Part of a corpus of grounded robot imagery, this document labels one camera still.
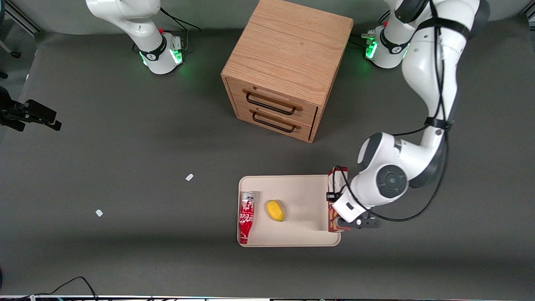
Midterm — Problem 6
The red plaid cookie box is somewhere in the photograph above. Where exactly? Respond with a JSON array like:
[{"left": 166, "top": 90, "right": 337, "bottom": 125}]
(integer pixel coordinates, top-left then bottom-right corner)
[{"left": 327, "top": 166, "right": 348, "bottom": 233}]

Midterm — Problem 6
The cream plastic tray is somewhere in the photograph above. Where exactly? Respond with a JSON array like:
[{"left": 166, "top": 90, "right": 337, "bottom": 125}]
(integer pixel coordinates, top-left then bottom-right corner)
[{"left": 237, "top": 175, "right": 341, "bottom": 247}]

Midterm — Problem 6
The yellow lemon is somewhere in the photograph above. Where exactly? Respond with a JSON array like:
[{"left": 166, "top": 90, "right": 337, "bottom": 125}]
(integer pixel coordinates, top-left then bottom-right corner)
[{"left": 266, "top": 200, "right": 285, "bottom": 222}]

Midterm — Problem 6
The wooden drawer front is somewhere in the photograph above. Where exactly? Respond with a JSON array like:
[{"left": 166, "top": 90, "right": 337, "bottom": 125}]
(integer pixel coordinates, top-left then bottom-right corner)
[
  {"left": 234, "top": 102, "right": 314, "bottom": 142},
  {"left": 227, "top": 77, "right": 319, "bottom": 127}
]

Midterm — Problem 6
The red soda can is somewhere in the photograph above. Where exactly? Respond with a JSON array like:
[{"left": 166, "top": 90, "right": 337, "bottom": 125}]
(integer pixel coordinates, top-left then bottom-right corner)
[{"left": 238, "top": 191, "right": 257, "bottom": 245}]

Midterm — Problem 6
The wooden drawer cabinet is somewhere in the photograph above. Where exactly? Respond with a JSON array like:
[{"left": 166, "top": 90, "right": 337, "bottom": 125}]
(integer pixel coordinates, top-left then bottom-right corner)
[{"left": 221, "top": 0, "right": 354, "bottom": 144}]

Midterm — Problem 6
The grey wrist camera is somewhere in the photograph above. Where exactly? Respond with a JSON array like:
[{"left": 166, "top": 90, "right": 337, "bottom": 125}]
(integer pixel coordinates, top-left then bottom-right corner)
[{"left": 336, "top": 216, "right": 382, "bottom": 230}]

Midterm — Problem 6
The black drawer handle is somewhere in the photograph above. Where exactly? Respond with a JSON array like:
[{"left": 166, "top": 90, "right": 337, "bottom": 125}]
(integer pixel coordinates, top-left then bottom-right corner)
[
  {"left": 246, "top": 92, "right": 298, "bottom": 116},
  {"left": 252, "top": 111, "right": 296, "bottom": 133}
]

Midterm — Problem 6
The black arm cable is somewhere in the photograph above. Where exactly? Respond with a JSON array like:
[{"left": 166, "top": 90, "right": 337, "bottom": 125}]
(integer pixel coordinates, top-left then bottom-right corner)
[{"left": 332, "top": 0, "right": 454, "bottom": 222}]

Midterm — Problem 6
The black base cable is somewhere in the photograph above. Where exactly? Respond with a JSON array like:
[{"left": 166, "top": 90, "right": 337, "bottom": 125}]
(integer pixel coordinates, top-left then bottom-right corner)
[{"left": 160, "top": 8, "right": 201, "bottom": 32}]

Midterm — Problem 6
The black floor cable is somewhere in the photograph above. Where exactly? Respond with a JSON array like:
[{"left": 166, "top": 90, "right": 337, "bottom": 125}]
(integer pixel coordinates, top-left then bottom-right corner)
[{"left": 0, "top": 276, "right": 99, "bottom": 300}]

